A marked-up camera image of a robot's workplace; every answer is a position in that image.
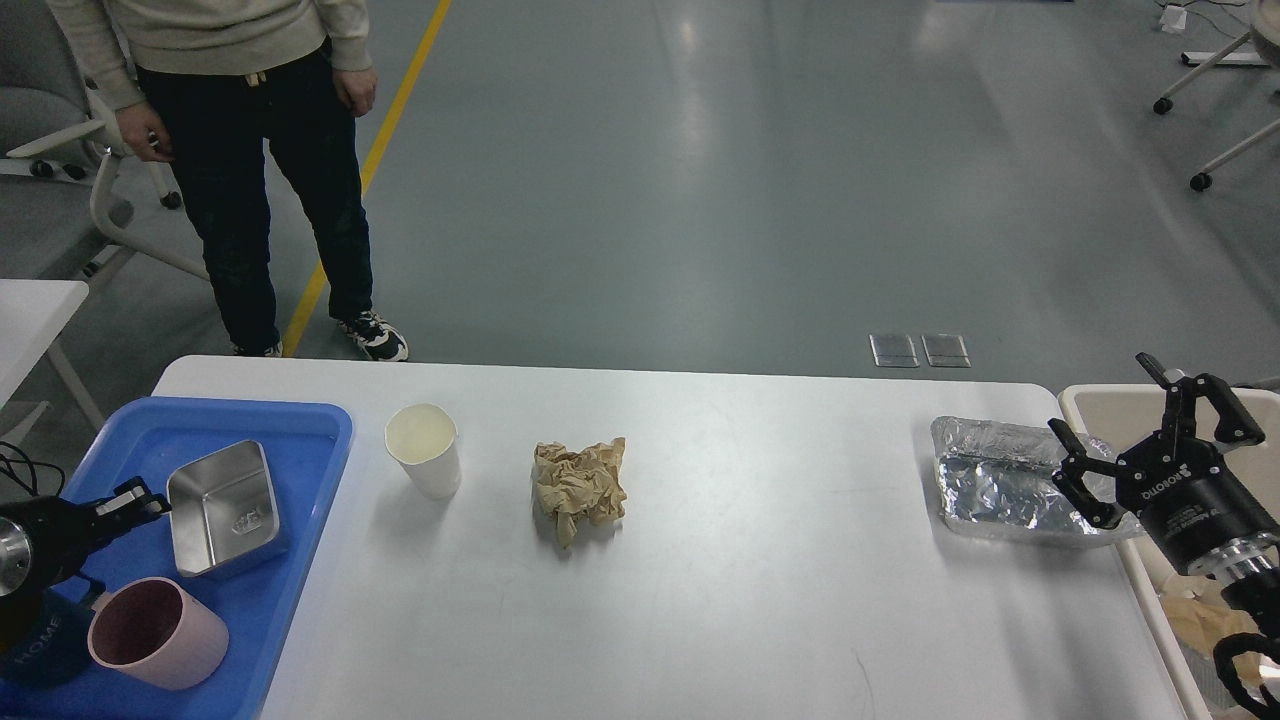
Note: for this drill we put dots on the person in beige sweater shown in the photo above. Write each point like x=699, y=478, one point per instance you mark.
x=213, y=89

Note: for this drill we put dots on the metal rectangular tin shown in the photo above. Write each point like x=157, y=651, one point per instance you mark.
x=225, y=516

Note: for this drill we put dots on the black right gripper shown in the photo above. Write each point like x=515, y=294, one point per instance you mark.
x=1195, y=495

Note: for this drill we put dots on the beige plastic bin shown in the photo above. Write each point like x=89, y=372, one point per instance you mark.
x=1124, y=414

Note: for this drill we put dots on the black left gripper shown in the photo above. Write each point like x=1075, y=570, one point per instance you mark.
x=47, y=539

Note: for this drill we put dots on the aluminium foil tray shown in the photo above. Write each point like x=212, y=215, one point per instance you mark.
x=995, y=483

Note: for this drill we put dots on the grey office chair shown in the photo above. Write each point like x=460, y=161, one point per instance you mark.
x=61, y=155

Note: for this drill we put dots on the crumpled brown paper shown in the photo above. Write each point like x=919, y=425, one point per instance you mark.
x=573, y=486

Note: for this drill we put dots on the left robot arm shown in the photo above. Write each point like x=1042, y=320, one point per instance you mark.
x=47, y=539

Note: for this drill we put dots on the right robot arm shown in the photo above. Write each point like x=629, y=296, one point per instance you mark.
x=1206, y=407

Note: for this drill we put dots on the pink plastic mug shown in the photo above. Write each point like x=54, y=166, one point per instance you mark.
x=155, y=631

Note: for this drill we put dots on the paper cup in bin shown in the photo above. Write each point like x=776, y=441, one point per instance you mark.
x=1164, y=578

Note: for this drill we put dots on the floor socket plate right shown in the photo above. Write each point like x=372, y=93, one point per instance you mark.
x=943, y=350

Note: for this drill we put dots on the floor socket plate left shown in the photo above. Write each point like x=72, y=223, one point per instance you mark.
x=894, y=350

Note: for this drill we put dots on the floor socket plate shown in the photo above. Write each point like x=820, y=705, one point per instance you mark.
x=943, y=350
x=894, y=350

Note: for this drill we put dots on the dark blue HOME mug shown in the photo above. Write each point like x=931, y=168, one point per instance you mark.
x=44, y=638

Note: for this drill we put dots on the white paper cup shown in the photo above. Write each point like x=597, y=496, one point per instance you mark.
x=422, y=438

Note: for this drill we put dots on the blue plastic tray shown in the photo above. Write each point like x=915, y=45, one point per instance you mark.
x=306, y=447

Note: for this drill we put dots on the white side table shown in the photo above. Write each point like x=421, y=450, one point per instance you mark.
x=33, y=316

